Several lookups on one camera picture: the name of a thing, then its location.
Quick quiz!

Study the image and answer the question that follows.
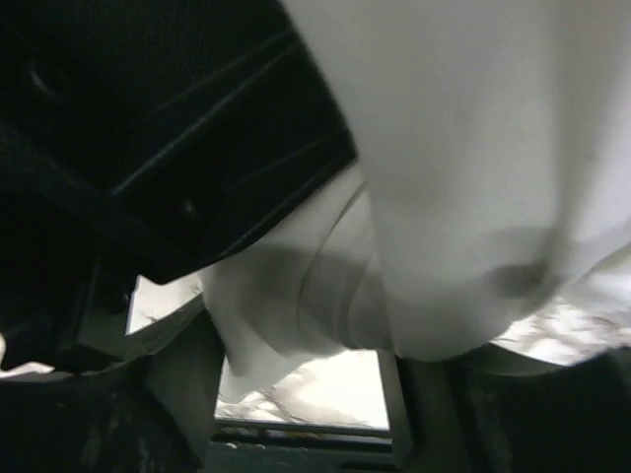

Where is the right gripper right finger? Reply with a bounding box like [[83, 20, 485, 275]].
[[379, 345, 630, 472]]

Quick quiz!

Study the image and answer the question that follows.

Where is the white pillowcase blue trim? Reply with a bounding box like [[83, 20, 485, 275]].
[[200, 1, 630, 403]]

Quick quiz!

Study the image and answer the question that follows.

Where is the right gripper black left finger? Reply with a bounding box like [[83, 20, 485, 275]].
[[1, 312, 224, 472]]

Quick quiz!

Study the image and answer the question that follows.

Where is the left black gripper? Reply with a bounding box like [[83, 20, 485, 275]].
[[1, 1, 355, 372]]

